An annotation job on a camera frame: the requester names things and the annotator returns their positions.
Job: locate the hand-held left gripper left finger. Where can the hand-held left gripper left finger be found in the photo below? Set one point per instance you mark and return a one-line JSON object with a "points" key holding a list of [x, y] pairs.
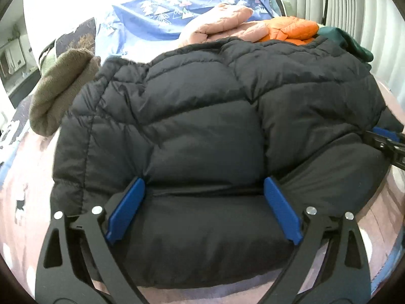
{"points": [[125, 210]]}

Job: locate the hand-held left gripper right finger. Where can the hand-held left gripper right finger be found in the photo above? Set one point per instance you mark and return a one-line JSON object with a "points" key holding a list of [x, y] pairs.
{"points": [[281, 209]]}

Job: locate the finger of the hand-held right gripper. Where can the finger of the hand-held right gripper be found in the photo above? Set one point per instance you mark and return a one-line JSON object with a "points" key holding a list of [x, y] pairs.
{"points": [[387, 145]]}

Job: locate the black hooded puffer jacket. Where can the black hooded puffer jacket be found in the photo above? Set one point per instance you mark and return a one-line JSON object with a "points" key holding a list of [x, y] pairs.
{"points": [[202, 117]]}

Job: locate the dark green garment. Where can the dark green garment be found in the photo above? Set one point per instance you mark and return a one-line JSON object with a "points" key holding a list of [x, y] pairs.
{"points": [[341, 39]]}

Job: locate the brown fleece garment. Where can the brown fleece garment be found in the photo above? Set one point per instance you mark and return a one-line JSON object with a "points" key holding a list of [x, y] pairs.
{"points": [[60, 85]]}

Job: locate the orange puffer jacket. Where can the orange puffer jacket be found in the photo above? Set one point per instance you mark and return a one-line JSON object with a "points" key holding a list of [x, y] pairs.
{"points": [[291, 27]]}

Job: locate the blue tree-print sheet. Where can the blue tree-print sheet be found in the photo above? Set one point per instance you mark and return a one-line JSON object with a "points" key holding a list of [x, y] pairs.
{"points": [[136, 22]]}

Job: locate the pink puffer jacket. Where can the pink puffer jacket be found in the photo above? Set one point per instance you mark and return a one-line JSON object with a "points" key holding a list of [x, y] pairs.
{"points": [[221, 19]]}

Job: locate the arched wall niche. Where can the arched wall niche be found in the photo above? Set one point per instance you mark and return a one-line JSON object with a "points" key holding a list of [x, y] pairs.
{"points": [[12, 60]]}

